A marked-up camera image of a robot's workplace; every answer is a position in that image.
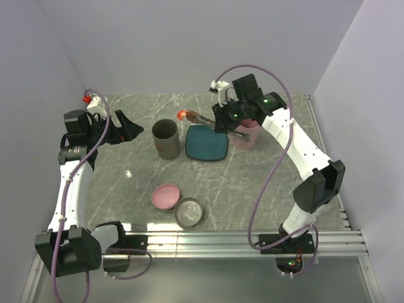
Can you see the grey cup lid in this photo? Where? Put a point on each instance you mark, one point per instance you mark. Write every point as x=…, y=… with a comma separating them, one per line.
x=188, y=212

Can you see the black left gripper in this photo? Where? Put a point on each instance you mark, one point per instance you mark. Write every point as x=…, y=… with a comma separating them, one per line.
x=128, y=131

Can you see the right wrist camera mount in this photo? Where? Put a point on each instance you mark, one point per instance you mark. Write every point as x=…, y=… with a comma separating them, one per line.
x=224, y=91

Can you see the aluminium rail frame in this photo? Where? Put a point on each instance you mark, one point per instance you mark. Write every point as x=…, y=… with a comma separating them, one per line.
x=211, y=261

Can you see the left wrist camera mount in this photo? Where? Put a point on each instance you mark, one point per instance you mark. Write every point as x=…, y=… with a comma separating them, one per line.
x=95, y=106

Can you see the red shrimp toy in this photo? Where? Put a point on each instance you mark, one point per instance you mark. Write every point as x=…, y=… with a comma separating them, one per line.
x=181, y=115

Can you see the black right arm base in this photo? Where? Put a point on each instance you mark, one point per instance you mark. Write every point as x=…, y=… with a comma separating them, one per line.
x=303, y=244

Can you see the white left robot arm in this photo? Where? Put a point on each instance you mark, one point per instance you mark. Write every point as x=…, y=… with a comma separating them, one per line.
x=68, y=247

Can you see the grey plastic cup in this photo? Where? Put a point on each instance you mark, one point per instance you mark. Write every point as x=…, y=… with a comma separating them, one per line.
x=166, y=139

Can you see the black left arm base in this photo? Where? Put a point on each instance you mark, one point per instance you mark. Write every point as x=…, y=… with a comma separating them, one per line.
x=119, y=257

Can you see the teal square plate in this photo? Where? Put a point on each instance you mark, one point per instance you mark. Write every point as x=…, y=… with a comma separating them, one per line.
x=203, y=144

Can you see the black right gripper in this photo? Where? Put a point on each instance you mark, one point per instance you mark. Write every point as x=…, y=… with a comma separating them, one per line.
x=222, y=124

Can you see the pink plastic cup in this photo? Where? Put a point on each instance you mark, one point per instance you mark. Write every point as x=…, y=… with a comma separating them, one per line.
x=249, y=127

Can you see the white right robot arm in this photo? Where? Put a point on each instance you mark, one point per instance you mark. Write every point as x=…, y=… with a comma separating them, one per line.
x=321, y=176

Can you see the pink cup lid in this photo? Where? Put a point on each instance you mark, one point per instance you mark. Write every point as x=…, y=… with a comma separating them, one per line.
x=165, y=196

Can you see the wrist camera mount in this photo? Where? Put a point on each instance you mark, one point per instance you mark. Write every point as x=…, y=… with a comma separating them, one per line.
x=95, y=106
x=224, y=91

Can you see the metal food tongs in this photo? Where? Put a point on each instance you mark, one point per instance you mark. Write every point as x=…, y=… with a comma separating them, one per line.
x=196, y=118

